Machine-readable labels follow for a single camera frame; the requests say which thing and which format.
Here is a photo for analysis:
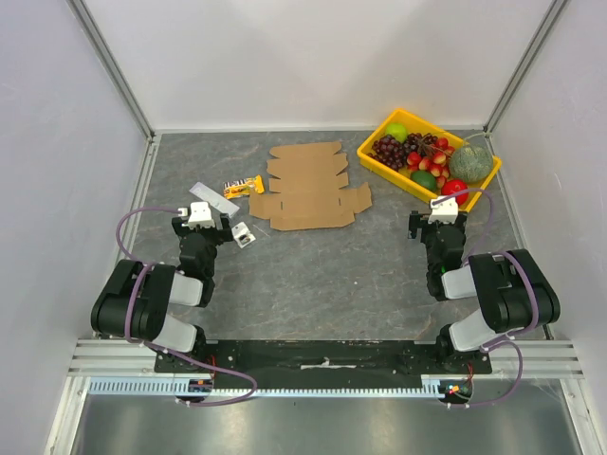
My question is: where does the green netted melon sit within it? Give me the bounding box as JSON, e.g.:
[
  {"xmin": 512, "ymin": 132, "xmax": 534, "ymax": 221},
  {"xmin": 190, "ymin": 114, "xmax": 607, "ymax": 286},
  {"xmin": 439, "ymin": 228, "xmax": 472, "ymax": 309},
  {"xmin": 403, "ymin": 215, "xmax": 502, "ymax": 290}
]
[{"xmin": 449, "ymin": 137, "xmax": 493, "ymax": 184}]

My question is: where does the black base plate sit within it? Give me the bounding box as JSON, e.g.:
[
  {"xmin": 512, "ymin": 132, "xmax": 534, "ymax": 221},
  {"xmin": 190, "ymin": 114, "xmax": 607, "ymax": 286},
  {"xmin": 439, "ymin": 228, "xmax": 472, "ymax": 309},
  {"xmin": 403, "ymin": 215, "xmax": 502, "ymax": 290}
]
[{"xmin": 154, "ymin": 338, "xmax": 493, "ymax": 378}]

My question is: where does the aluminium frame rail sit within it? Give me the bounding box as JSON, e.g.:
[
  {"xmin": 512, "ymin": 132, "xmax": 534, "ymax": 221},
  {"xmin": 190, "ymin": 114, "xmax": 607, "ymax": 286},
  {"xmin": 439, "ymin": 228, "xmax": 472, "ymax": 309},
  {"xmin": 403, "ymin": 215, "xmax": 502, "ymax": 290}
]
[{"xmin": 68, "ymin": 339, "xmax": 583, "ymax": 379}]

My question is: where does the brown cardboard box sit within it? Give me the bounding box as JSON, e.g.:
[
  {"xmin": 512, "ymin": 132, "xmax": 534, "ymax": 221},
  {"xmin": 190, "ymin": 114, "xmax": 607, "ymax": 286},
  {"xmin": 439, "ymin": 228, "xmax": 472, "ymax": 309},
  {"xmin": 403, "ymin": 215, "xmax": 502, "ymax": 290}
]
[{"xmin": 249, "ymin": 141, "xmax": 372, "ymax": 231}]

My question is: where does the dark green lime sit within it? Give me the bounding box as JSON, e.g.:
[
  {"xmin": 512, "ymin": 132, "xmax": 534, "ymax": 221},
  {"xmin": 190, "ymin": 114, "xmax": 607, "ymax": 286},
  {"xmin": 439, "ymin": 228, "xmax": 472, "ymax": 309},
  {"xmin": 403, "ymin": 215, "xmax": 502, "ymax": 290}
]
[{"xmin": 411, "ymin": 171, "xmax": 437, "ymax": 191}]

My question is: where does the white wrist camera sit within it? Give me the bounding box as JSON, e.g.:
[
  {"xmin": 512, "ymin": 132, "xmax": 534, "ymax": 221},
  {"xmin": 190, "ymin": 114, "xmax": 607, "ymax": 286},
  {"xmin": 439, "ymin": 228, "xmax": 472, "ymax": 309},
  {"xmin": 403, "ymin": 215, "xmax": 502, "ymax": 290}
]
[
  {"xmin": 428, "ymin": 196, "xmax": 459, "ymax": 224},
  {"xmin": 178, "ymin": 201, "xmax": 215, "ymax": 229}
]

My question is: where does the purple cable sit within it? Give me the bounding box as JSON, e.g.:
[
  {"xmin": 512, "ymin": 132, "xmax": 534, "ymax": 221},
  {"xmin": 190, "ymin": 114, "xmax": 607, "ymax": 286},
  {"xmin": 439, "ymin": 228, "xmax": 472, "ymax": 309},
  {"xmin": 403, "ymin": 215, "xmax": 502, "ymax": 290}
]
[
  {"xmin": 433, "ymin": 188, "xmax": 541, "ymax": 410},
  {"xmin": 116, "ymin": 206, "xmax": 259, "ymax": 408}
]

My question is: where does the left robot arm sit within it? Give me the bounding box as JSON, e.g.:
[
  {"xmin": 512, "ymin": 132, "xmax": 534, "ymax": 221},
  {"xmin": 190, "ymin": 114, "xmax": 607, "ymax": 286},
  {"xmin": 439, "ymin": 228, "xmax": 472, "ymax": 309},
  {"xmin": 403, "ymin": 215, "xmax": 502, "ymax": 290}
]
[{"xmin": 90, "ymin": 208, "xmax": 233, "ymax": 373}]

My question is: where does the purple grape bunch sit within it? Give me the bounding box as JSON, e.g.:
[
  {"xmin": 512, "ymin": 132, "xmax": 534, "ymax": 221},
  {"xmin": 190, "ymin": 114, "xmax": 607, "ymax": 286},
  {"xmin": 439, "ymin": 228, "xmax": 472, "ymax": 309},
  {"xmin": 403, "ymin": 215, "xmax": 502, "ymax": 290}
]
[{"xmin": 370, "ymin": 133, "xmax": 439, "ymax": 172}]

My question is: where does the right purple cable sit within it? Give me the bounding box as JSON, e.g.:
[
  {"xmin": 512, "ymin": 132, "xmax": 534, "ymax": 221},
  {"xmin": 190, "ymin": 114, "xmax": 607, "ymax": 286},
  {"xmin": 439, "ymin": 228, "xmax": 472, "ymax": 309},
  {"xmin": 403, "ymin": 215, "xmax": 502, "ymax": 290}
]
[{"xmin": 433, "ymin": 188, "xmax": 541, "ymax": 410}]

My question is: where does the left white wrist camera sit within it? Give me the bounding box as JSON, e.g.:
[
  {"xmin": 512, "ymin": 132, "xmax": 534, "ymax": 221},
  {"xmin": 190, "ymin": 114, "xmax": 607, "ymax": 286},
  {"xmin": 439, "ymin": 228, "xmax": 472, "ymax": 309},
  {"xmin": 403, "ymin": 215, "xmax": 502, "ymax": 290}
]
[{"xmin": 178, "ymin": 201, "xmax": 215, "ymax": 229}]

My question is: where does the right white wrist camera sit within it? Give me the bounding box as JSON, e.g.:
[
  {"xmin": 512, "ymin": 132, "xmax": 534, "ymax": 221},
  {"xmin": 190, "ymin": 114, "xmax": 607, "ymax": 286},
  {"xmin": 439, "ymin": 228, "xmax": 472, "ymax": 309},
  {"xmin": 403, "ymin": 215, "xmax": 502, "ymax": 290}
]
[{"xmin": 428, "ymin": 196, "xmax": 459, "ymax": 224}]

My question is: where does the red strawberry cluster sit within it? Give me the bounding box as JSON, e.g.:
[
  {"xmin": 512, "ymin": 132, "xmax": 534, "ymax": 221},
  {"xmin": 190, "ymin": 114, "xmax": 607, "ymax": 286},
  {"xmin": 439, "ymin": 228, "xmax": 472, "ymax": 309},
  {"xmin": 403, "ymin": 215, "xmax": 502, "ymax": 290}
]
[{"xmin": 408, "ymin": 136, "xmax": 455, "ymax": 191}]

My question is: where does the grey slotted cable duct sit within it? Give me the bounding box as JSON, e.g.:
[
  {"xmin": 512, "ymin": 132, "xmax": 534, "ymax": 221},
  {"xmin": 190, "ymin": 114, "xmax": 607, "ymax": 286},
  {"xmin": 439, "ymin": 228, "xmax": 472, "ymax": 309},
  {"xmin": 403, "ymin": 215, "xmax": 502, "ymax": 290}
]
[{"xmin": 87, "ymin": 375, "xmax": 450, "ymax": 397}]

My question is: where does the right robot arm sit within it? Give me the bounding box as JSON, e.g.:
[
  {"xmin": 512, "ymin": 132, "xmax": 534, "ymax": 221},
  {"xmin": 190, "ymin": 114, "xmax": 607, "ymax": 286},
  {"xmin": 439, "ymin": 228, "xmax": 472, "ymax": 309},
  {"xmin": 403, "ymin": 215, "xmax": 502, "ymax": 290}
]
[{"xmin": 408, "ymin": 210, "xmax": 561, "ymax": 373}]

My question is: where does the red apple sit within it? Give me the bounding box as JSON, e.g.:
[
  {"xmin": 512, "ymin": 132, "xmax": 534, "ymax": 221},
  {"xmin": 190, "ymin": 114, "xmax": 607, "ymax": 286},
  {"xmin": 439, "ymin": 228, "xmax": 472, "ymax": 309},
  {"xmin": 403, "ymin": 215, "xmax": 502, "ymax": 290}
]
[{"xmin": 441, "ymin": 179, "xmax": 469, "ymax": 207}]

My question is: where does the yellow candy packet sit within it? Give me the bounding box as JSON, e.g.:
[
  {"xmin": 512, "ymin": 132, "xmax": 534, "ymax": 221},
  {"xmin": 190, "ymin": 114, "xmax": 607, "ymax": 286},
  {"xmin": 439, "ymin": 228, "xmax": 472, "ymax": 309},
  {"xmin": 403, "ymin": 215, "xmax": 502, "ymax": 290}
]
[{"xmin": 223, "ymin": 174, "xmax": 265, "ymax": 200}]

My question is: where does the light green apple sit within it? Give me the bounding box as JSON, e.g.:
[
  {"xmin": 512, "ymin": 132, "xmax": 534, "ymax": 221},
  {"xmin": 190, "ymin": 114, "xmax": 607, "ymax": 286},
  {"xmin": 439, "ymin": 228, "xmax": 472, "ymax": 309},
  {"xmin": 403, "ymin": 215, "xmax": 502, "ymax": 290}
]
[{"xmin": 385, "ymin": 122, "xmax": 409, "ymax": 143}]

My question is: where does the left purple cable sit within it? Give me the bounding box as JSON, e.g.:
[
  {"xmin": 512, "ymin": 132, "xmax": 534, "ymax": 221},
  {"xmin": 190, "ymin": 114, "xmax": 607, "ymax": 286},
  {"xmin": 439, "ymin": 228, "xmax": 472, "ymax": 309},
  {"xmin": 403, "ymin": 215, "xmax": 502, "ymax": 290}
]
[{"xmin": 116, "ymin": 206, "xmax": 259, "ymax": 408}]

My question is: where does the small white plastic block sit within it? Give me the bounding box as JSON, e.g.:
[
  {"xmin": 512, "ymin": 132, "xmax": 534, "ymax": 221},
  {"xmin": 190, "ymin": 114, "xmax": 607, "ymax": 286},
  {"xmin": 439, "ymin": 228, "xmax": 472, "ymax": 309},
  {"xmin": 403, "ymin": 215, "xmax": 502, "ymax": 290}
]
[{"xmin": 231, "ymin": 222, "xmax": 256, "ymax": 249}]

